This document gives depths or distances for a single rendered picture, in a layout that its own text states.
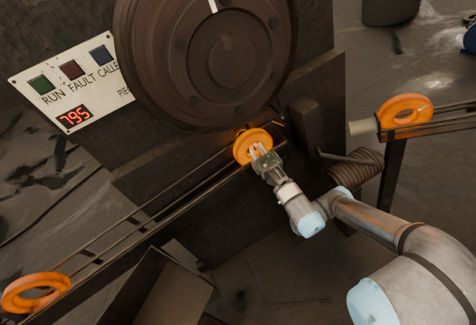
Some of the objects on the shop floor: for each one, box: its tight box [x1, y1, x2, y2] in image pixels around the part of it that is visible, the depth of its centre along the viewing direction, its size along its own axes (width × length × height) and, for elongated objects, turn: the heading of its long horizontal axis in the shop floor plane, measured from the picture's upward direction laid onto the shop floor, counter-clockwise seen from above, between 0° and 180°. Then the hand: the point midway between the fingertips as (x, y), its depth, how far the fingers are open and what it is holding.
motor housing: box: [324, 146, 385, 238], centre depth 110 cm, size 13×22×54 cm, turn 133°
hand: (252, 146), depth 85 cm, fingers closed
